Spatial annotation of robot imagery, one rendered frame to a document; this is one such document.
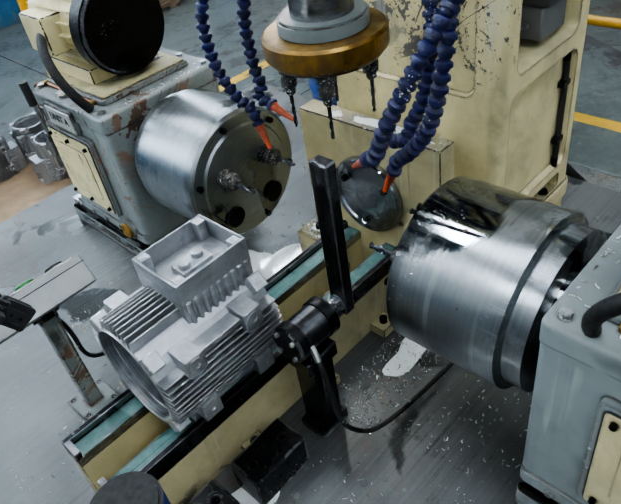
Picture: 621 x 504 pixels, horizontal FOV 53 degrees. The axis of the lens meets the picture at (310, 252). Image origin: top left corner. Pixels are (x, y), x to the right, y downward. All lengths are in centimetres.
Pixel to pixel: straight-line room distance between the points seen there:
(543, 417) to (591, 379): 11
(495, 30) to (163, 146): 59
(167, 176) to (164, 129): 9
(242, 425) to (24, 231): 92
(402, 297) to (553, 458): 26
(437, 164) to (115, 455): 65
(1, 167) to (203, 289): 271
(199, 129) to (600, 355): 74
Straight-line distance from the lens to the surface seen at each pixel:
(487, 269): 77
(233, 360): 86
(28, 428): 122
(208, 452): 97
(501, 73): 101
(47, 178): 332
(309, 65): 85
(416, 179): 102
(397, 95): 73
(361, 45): 86
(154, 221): 137
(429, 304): 80
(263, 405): 101
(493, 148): 107
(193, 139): 111
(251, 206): 121
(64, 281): 102
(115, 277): 143
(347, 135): 108
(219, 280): 84
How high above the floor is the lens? 165
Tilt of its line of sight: 39 degrees down
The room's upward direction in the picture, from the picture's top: 10 degrees counter-clockwise
